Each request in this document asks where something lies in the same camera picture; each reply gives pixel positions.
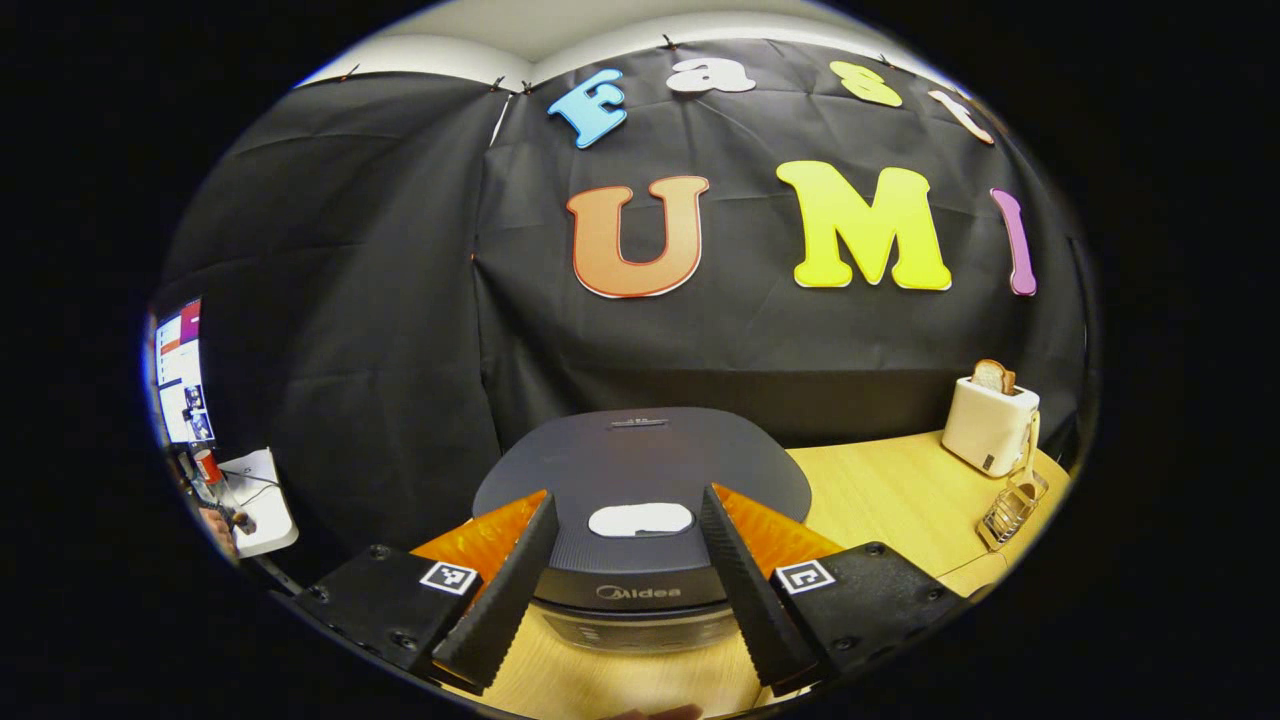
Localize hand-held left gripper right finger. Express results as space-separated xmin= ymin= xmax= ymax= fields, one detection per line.
xmin=699 ymin=482 xmax=967 ymax=696

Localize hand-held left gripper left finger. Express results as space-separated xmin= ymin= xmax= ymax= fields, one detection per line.
xmin=290 ymin=489 xmax=560 ymax=696

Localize silver black rice cooker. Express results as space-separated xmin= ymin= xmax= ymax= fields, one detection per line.
xmin=471 ymin=404 xmax=814 ymax=657

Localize wire chopstick holder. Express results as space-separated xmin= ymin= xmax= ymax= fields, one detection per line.
xmin=976 ymin=469 xmax=1050 ymax=554

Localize white side desk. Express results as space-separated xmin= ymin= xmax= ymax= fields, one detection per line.
xmin=214 ymin=447 xmax=300 ymax=560

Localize white toaster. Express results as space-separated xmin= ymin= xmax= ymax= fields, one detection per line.
xmin=941 ymin=374 xmax=1042 ymax=477

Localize toast bread slice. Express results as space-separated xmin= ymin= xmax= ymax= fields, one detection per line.
xmin=971 ymin=358 xmax=1019 ymax=397

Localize computer monitor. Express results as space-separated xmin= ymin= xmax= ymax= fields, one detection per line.
xmin=151 ymin=297 xmax=217 ymax=447

